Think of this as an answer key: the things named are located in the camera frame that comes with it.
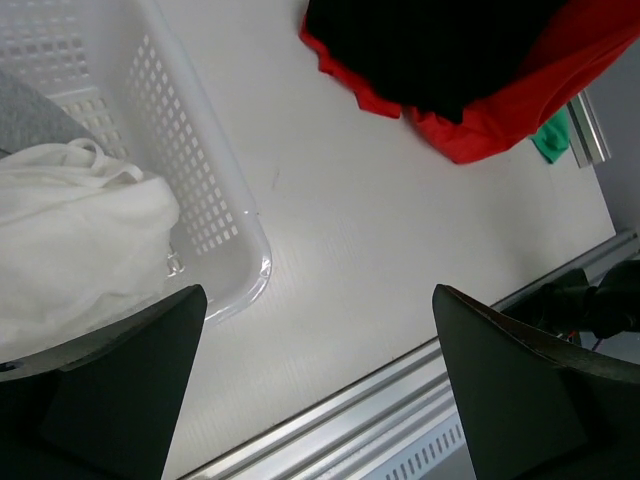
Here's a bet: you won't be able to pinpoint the white tank top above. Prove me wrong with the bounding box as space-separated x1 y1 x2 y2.
1 138 180 362

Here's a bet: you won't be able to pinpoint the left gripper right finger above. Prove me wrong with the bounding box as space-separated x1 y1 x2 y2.
432 284 639 479

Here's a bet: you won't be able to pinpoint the grey tank top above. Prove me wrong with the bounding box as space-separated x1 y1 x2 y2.
1 71 95 158

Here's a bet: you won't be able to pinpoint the black tank top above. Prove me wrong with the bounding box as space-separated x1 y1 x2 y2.
300 1 564 124

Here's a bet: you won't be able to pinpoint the green tank top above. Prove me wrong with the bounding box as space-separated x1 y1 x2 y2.
529 108 570 165

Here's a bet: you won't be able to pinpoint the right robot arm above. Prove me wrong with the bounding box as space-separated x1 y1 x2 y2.
505 260 639 340

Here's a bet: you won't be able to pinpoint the red tank top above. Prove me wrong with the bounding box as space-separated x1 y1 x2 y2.
325 1 639 164

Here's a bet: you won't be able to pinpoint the aluminium frame right posts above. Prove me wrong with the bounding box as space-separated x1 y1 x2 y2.
567 90 611 168

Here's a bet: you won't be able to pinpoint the white slotted cable duct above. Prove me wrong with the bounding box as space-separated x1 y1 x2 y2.
364 414 466 480

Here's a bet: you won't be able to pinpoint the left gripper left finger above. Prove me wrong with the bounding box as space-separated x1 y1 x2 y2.
1 285 208 479

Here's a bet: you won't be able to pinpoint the white plastic basket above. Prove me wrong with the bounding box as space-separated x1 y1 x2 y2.
1 1 272 324

